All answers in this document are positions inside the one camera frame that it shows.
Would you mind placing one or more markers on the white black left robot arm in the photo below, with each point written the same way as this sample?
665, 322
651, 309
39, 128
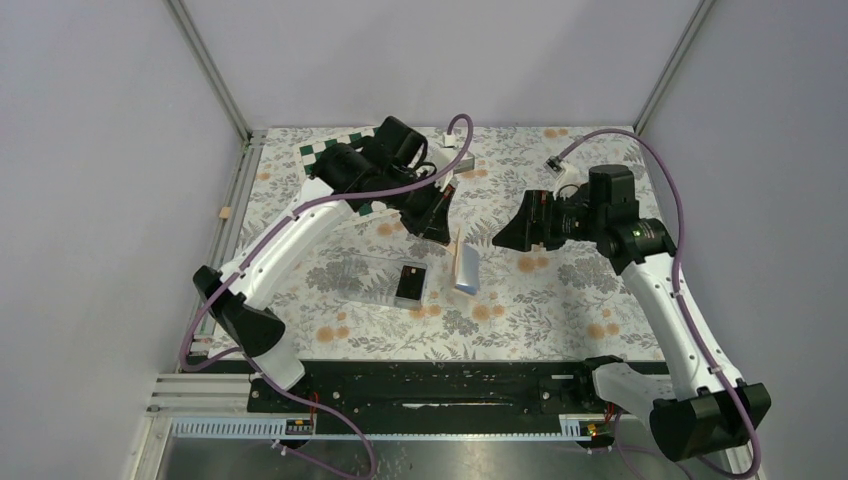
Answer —
390, 167

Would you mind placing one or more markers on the floral patterned table mat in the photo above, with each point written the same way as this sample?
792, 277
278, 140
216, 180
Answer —
560, 305

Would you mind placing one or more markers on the clear plastic card box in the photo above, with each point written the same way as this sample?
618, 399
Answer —
373, 280

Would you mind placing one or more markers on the aluminium frame rail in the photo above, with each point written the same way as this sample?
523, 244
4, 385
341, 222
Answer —
224, 387

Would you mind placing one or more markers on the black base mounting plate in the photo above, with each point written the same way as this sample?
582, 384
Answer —
436, 398

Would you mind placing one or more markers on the green white checkerboard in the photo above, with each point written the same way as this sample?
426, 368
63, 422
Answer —
331, 157

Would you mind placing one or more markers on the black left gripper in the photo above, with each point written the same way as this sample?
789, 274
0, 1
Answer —
433, 222

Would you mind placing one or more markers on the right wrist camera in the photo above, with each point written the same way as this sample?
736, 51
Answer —
567, 176

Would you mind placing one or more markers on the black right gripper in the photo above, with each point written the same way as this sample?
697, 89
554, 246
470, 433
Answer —
522, 232

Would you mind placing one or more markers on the beige leather card holder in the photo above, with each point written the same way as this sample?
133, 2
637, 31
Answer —
465, 265

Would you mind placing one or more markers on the stack of credit cards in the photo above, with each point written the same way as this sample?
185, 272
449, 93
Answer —
411, 282

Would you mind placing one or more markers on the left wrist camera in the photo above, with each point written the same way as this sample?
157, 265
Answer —
443, 152

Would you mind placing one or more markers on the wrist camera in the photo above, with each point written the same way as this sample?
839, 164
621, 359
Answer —
443, 152
567, 176

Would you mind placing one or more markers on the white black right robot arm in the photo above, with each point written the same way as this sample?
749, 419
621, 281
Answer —
706, 405

